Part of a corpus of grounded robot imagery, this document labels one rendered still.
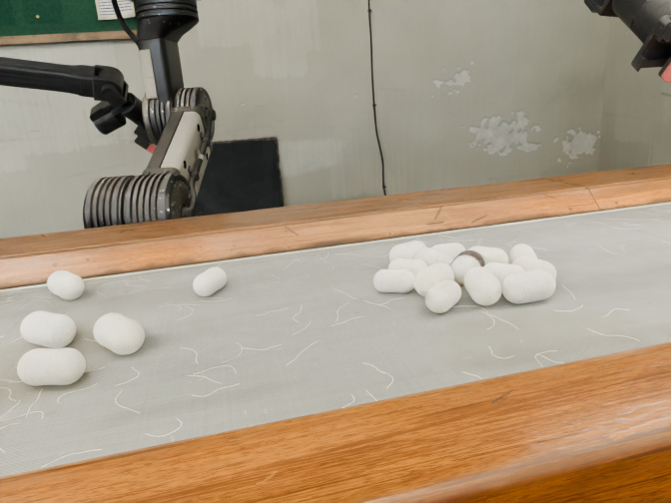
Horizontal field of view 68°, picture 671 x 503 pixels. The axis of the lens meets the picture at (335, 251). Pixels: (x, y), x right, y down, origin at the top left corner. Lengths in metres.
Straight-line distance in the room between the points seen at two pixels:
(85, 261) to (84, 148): 2.04
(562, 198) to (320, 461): 0.50
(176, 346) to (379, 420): 0.17
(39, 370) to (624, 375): 0.28
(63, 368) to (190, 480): 0.14
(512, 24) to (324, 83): 0.93
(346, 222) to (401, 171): 2.01
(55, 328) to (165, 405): 0.11
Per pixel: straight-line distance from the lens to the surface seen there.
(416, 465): 0.17
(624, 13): 0.80
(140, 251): 0.50
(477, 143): 2.64
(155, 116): 1.02
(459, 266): 0.37
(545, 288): 0.35
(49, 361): 0.31
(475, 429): 0.19
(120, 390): 0.29
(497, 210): 0.57
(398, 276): 0.36
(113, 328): 0.32
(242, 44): 2.42
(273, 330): 0.33
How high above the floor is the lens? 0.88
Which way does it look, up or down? 16 degrees down
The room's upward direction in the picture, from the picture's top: 4 degrees counter-clockwise
